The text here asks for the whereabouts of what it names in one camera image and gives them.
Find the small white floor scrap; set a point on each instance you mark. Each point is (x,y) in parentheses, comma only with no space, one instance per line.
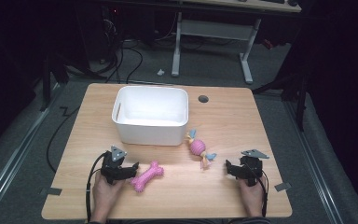
(160,72)

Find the black metal stand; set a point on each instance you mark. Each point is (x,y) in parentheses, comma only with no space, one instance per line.
(46,84)
(300,102)

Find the dark computer tower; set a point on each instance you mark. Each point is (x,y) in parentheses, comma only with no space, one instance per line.
(98,31)

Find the white plastic bin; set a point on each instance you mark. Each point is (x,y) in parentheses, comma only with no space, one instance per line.
(150,115)

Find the white-legged desk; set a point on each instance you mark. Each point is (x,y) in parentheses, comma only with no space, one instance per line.
(214,29)

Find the person's right hand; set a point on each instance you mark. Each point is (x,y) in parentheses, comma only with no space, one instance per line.
(252,196)

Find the pink spiky bone toy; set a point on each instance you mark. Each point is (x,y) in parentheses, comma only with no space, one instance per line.
(146,176)

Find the metal floor rail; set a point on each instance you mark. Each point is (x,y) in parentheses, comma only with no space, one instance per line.
(315,165)
(15,155)

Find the black computer mouse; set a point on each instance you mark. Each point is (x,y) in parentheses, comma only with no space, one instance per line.
(292,2)

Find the red object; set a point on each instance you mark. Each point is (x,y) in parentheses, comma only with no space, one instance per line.
(268,44)

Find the black keyboard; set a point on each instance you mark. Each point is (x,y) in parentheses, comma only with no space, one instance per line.
(272,1)

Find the grey tape strip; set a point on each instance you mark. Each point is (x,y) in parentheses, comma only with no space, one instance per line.
(52,191)
(282,186)

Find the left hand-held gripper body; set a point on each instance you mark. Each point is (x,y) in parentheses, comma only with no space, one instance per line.
(112,169)

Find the person's left hand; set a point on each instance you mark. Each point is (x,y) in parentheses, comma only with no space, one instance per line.
(104,194)

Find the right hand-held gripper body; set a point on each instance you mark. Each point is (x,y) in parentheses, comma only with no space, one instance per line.
(250,169)

